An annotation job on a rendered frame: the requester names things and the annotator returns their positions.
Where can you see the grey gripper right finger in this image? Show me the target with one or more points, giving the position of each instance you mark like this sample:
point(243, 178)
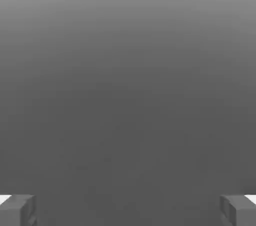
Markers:
point(240, 210)

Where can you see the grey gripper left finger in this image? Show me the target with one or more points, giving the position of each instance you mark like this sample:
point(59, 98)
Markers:
point(16, 210)

